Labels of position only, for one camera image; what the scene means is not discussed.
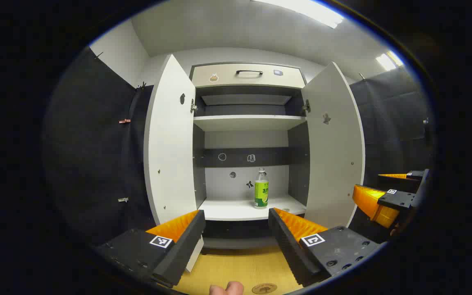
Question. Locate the copper clip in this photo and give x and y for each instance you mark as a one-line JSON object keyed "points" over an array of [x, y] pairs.
{"points": [[124, 121]]}

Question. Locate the white cabinet door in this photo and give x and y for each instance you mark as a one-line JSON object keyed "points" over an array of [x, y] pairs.
{"points": [[170, 143], [334, 164]]}

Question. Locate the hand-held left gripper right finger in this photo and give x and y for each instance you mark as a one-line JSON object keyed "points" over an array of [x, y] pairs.
{"points": [[289, 250]]}

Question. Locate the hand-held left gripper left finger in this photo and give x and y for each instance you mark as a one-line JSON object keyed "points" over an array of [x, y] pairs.
{"points": [[182, 254]]}

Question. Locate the green label bottle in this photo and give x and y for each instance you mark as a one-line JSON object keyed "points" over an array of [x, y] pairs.
{"points": [[261, 196]]}

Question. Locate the black backdrop cloth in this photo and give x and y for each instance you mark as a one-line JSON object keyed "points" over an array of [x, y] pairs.
{"points": [[84, 143]]}

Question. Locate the round cork coaster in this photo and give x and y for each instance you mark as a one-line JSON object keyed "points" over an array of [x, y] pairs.
{"points": [[264, 289]]}

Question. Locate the small ceiling light panel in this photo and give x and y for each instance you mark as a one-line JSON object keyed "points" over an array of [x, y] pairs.
{"points": [[389, 60]]}

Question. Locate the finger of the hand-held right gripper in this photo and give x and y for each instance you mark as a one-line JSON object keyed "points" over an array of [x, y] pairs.
{"points": [[400, 184], [373, 205]]}

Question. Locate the beige cabinet drawer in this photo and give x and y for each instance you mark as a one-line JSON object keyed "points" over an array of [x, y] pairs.
{"points": [[228, 78]]}

